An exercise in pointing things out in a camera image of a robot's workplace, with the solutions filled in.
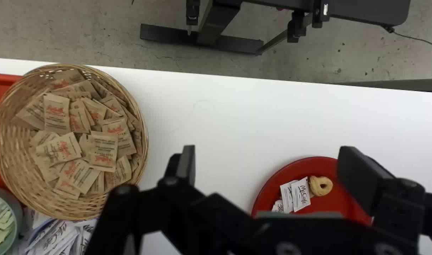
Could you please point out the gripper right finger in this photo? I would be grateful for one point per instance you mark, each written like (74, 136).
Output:
(364, 177)

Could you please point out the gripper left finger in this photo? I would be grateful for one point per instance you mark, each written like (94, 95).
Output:
(173, 205)

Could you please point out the white packet with black print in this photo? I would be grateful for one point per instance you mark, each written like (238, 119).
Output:
(277, 207)
(286, 196)
(301, 194)

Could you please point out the round red plate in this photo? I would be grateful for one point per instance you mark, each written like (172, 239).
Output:
(307, 165)

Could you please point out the heap of brown packets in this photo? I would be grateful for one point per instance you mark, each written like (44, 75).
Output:
(78, 138)

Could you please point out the heap of white packets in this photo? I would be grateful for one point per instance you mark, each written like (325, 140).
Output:
(53, 235)

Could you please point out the grey-green bowl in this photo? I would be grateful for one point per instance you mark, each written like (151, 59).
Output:
(18, 216)

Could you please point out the round wicker basket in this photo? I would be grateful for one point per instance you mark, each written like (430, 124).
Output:
(14, 170)

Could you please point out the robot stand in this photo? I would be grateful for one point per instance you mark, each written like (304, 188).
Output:
(216, 21)

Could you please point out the black clamp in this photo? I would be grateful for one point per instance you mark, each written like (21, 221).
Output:
(193, 10)

